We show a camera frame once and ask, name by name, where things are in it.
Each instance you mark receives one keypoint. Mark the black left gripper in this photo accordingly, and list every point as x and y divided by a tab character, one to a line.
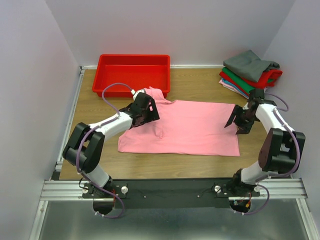
153	115

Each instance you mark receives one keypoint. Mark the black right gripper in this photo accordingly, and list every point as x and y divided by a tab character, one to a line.
244	128

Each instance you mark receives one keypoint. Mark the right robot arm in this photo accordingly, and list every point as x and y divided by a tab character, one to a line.
281	152

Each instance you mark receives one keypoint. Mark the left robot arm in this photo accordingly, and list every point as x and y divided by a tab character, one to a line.
85	144

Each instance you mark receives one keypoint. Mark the red plastic tray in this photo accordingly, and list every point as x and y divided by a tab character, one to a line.
135	70

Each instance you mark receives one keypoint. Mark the green folded t shirt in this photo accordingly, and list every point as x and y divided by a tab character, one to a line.
266	80

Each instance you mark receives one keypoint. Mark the light pink folded t shirt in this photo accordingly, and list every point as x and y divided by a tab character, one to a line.
230	86

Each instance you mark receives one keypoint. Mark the blue folded t shirt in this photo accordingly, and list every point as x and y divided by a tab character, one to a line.
232	86

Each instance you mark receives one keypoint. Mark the red folded t shirt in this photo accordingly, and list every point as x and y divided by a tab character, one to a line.
277	73

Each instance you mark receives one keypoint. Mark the grey folded t shirt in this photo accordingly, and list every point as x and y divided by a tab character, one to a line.
249	66

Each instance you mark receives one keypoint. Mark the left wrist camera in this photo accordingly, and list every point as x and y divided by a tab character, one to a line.
135	93

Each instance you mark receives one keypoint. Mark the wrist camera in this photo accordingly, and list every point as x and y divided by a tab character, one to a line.
135	93
256	95

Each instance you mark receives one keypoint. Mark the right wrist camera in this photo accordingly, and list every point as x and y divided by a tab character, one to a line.
256	95

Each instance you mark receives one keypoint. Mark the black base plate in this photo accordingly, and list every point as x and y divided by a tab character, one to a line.
172	193

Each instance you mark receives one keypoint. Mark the aluminium frame rail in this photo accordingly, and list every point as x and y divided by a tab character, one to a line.
66	190

